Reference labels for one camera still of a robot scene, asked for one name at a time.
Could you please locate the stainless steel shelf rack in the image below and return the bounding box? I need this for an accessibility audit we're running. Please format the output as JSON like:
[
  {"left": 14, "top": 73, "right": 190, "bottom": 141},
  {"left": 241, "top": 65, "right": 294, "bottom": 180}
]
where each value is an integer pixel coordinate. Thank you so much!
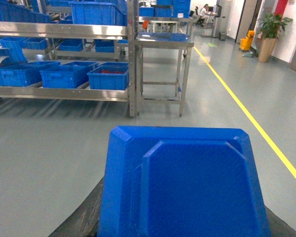
[{"left": 0, "top": 0, "right": 141, "bottom": 117}]

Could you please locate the yellow mop bucket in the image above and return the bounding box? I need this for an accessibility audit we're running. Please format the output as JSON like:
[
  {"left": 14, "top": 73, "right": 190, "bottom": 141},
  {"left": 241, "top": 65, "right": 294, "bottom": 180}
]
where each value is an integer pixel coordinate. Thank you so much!
[{"left": 240, "top": 30, "right": 255, "bottom": 51}]

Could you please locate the blue bin with red parts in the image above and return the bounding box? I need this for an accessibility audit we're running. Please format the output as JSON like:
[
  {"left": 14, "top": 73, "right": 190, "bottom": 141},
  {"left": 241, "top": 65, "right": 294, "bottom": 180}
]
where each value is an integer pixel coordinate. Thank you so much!
[{"left": 87, "top": 62, "right": 129, "bottom": 90}]

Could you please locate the blue plastic bin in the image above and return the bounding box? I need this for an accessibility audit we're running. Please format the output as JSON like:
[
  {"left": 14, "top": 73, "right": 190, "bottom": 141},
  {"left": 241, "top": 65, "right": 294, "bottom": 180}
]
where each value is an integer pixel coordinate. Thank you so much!
[
  {"left": 40, "top": 61, "right": 99, "bottom": 89},
  {"left": 0, "top": 61, "right": 61, "bottom": 87}
]

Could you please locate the stainless steel table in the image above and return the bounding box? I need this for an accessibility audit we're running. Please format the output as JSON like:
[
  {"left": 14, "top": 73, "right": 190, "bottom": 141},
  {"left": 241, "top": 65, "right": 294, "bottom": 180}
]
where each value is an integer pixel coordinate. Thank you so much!
[{"left": 130, "top": 33, "right": 194, "bottom": 116}]

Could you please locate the blue plastic bin middle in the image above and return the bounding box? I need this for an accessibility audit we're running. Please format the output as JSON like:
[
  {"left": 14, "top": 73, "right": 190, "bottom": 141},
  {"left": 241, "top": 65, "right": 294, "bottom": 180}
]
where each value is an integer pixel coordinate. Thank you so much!
[{"left": 40, "top": 61, "right": 99, "bottom": 89}]

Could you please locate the blue block part with knob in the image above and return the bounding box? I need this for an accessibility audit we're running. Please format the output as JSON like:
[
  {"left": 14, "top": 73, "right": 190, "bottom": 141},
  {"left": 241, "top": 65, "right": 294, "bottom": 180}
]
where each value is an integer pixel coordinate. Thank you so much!
[{"left": 97, "top": 126, "right": 271, "bottom": 237}]

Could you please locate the potted plant in gold planter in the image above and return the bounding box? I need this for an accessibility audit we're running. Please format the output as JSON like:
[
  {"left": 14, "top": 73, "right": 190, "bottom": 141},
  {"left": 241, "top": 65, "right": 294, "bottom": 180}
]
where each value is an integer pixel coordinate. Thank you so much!
[{"left": 258, "top": 13, "right": 293, "bottom": 63}]

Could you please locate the blue plastic bin left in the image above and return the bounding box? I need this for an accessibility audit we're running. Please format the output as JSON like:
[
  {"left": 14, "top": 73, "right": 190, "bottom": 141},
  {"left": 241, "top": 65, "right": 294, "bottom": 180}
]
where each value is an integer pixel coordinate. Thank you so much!
[{"left": 0, "top": 61, "right": 61, "bottom": 87}]

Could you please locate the seated person in white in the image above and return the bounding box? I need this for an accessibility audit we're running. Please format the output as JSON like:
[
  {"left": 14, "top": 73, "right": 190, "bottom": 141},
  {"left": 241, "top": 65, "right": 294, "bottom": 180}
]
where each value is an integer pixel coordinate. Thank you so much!
[{"left": 199, "top": 4, "right": 215, "bottom": 27}]

